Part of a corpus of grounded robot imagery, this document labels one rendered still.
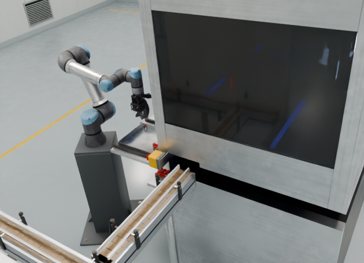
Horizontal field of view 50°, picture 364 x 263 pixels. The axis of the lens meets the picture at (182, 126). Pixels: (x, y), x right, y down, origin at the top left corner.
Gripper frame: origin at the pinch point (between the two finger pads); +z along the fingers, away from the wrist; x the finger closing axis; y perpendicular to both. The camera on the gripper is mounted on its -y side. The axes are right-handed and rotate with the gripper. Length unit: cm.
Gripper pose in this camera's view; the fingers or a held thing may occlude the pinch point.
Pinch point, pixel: (144, 117)
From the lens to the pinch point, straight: 253.7
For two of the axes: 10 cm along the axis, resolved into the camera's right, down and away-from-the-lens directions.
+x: 8.5, 2.3, -4.8
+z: 0.8, 8.4, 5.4
